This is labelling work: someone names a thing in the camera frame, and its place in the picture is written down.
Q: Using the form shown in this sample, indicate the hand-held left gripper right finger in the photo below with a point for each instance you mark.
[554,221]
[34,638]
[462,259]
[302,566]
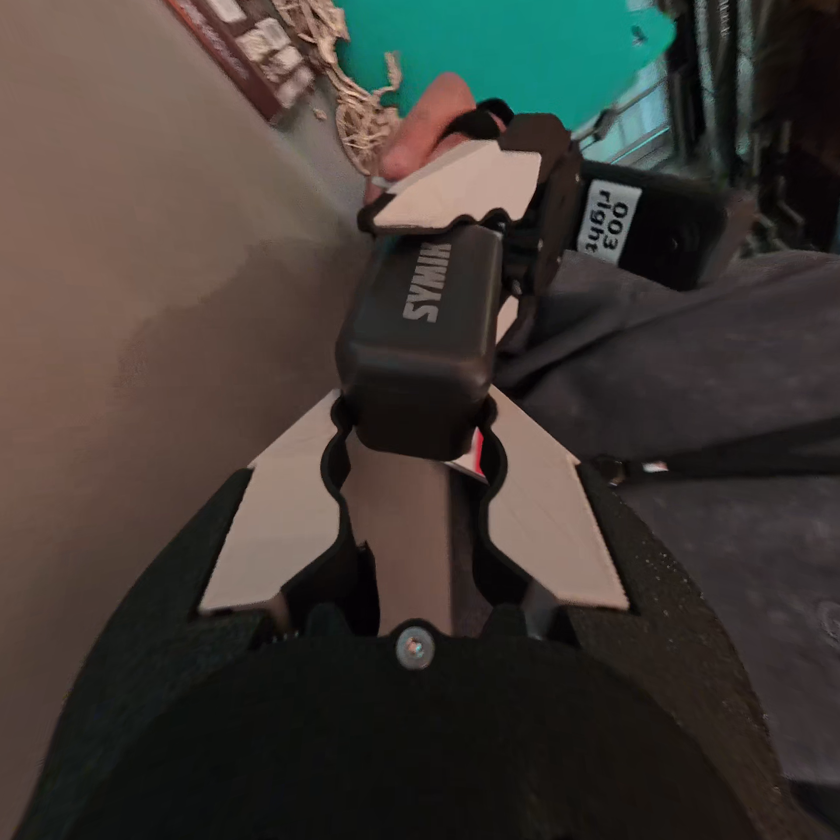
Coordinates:
[558,525]

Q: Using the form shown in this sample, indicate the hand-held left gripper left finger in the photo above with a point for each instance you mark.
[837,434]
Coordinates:
[262,531]

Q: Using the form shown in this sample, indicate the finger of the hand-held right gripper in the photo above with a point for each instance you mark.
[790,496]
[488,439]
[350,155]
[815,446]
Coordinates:
[459,190]
[506,321]

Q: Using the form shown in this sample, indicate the black battery charging case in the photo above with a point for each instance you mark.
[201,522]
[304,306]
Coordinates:
[420,328]

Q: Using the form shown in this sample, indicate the person's right hand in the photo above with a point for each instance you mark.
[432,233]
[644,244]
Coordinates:
[433,118]

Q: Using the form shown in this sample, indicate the wooden bicycle model parts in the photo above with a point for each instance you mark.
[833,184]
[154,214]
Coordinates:
[367,118]

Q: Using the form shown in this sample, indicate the teal mat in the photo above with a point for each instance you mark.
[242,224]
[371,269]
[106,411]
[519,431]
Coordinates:
[512,52]

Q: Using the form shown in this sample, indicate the person's grey sweatshirt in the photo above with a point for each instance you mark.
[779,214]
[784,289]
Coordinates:
[689,367]

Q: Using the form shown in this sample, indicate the brown cardboard box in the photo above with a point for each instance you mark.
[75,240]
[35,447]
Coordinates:
[249,52]

